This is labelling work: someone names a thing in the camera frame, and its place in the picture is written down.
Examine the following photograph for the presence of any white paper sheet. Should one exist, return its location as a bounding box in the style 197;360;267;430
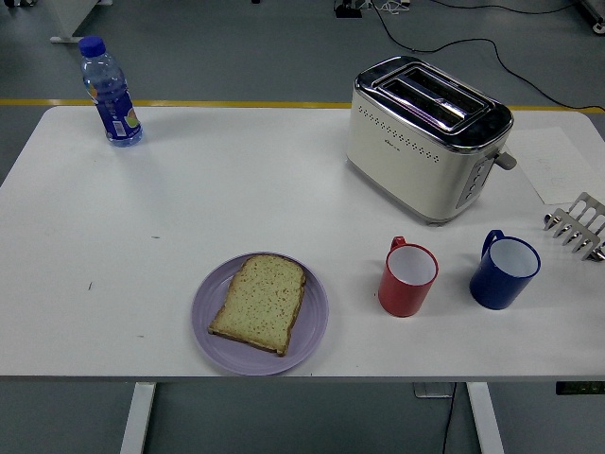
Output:
509;125;605;206

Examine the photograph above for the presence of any purple plate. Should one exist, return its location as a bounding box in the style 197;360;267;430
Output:
191;251;330;377

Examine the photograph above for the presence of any red mug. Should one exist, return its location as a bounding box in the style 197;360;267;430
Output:
377;236;440;318

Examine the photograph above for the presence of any blue mug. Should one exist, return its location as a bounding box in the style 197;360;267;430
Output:
469;229;542;311

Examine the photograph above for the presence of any thin black floor cable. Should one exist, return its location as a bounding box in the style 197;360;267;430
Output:
427;0;579;15

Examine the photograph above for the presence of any black cable under table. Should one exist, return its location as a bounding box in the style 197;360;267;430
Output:
439;382;458;454

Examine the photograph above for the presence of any bread slice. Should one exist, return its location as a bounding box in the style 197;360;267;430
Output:
208;253;307;358

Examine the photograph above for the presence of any white table leg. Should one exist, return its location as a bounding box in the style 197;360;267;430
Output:
118;381;157;454
465;381;506;454

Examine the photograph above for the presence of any table height controller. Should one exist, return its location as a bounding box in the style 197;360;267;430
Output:
555;380;605;396

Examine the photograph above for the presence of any metal toast rack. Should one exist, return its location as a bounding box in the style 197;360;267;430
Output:
543;191;605;262

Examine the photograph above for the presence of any black power strip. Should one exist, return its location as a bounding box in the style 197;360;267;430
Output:
333;0;364;19

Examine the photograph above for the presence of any clear bracket under table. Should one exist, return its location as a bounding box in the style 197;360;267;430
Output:
413;381;458;399

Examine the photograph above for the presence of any white furniture base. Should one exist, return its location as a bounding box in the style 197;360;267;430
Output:
49;0;114;44

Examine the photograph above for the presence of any long black floor cable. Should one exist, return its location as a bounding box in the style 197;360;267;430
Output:
371;0;605;114

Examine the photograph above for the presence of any white frame foot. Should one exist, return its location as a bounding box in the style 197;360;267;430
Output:
579;0;605;34

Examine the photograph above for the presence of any cream and chrome toaster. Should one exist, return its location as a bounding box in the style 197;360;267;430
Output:
344;55;519;227

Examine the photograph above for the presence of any blue capped drink bottle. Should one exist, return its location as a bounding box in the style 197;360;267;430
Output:
78;35;144;148

